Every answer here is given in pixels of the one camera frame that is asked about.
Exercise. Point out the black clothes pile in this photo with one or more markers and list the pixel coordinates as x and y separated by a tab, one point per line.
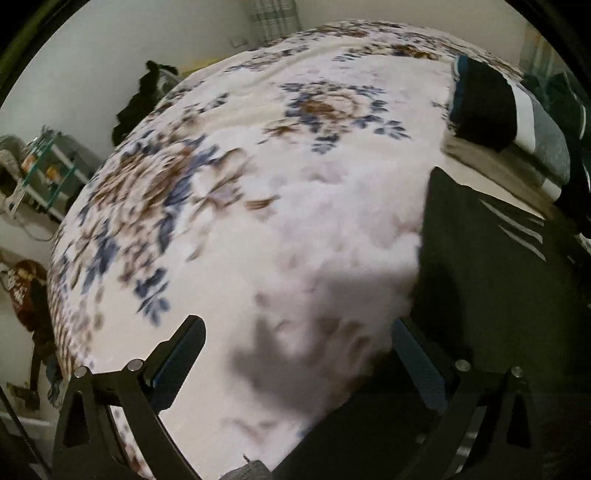
138	101

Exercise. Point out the black folded cloth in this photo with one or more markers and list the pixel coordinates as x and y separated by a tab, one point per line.
485	106

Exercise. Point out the plaid curtain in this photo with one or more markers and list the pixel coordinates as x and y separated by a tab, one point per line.
274	18

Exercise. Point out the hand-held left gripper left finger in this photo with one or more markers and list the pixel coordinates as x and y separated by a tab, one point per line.
171	374

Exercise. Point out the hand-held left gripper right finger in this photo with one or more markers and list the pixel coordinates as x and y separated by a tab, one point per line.
419	369

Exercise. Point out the grey white striped bedding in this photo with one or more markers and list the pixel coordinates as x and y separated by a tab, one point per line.
540	134

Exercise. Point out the dark green garment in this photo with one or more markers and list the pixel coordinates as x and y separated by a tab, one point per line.
489	295

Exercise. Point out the floral printed blanket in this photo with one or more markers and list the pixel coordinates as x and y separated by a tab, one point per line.
258	221

